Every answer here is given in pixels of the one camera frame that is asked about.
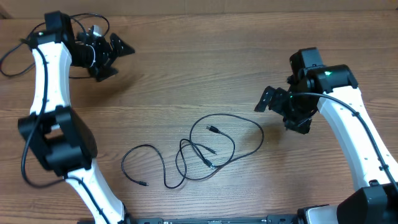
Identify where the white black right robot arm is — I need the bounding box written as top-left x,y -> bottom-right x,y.
255,47 -> 397,223

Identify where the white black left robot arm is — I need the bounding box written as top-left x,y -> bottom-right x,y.
18,11 -> 134,223

